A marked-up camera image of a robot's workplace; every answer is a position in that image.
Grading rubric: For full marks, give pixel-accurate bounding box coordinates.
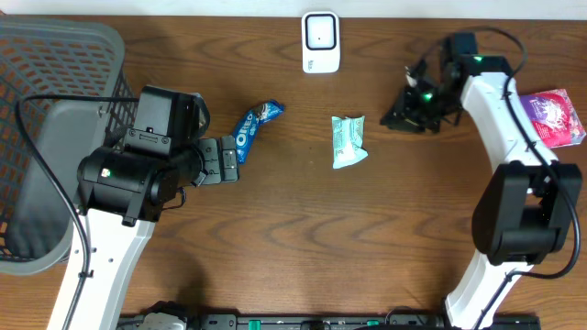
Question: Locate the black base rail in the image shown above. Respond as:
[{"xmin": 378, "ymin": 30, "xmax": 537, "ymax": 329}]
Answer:
[{"xmin": 116, "ymin": 300, "xmax": 543, "ymax": 330}]

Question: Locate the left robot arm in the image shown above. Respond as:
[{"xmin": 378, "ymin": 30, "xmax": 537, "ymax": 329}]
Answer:
[{"xmin": 48, "ymin": 209, "xmax": 155, "ymax": 329}]

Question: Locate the grey plastic shopping basket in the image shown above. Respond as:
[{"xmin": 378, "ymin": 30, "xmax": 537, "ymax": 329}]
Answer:
[{"xmin": 1, "ymin": 16, "xmax": 137, "ymax": 276}]

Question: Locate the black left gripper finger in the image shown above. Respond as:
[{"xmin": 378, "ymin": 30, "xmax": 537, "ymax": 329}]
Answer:
[
  {"xmin": 220, "ymin": 136, "xmax": 239, "ymax": 182},
  {"xmin": 198, "ymin": 138, "xmax": 222, "ymax": 185}
]

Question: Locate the teal snack packet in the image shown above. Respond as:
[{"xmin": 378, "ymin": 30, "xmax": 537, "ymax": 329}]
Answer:
[{"xmin": 331, "ymin": 116, "xmax": 368, "ymax": 170}]

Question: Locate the blue Oreo cookie pack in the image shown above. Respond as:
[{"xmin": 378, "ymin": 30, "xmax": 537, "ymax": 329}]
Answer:
[{"xmin": 232, "ymin": 100, "xmax": 285, "ymax": 164}]

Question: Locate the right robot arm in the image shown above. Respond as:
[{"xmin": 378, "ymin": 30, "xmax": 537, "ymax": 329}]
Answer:
[{"xmin": 381, "ymin": 54, "xmax": 582, "ymax": 329}]

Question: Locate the red purple snack pack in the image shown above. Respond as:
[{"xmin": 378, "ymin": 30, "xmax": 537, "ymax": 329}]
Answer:
[{"xmin": 520, "ymin": 89, "xmax": 586, "ymax": 149}]

